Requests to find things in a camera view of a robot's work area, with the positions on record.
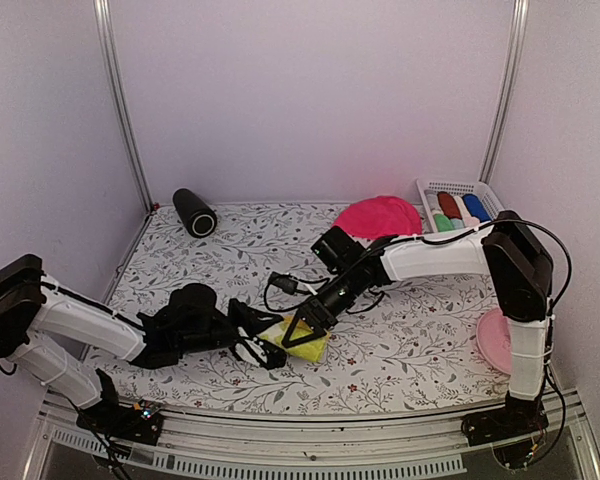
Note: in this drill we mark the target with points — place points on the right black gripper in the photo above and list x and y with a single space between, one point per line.
314 309

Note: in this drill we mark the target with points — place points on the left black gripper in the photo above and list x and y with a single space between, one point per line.
248 317

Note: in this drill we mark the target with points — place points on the pink towel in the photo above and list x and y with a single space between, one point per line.
380 216

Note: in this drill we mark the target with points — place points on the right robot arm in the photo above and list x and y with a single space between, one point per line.
505 248

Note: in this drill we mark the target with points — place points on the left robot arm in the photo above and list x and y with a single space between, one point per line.
35 308

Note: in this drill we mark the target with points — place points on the floral tablecloth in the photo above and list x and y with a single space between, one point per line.
414 350

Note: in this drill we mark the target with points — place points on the black cylindrical bottle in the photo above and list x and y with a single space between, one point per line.
198 218

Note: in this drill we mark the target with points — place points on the green item in basket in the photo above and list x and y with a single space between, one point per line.
443 223

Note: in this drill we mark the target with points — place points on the pink plate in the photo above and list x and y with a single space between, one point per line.
493 340

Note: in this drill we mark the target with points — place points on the white item in basket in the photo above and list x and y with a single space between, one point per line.
433 202

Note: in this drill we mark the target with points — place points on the light blue item in basket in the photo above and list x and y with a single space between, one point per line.
457 223

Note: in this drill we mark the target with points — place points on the red item in basket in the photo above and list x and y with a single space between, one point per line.
449 205

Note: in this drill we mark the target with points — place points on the pink item in basket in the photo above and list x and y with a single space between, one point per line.
471 221

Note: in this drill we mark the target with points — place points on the white plastic basket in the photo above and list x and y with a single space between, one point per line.
458 189

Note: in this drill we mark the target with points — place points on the front aluminium rail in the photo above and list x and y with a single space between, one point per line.
200 444

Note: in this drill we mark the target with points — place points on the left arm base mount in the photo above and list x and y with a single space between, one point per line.
112 420

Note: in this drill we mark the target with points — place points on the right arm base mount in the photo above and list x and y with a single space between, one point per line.
502 424

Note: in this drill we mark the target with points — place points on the left aluminium frame post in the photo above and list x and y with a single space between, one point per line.
106 36

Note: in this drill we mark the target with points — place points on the aluminium frame post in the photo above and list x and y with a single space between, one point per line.
106 36
513 58

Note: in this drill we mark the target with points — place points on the right aluminium frame post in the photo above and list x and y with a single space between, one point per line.
513 58

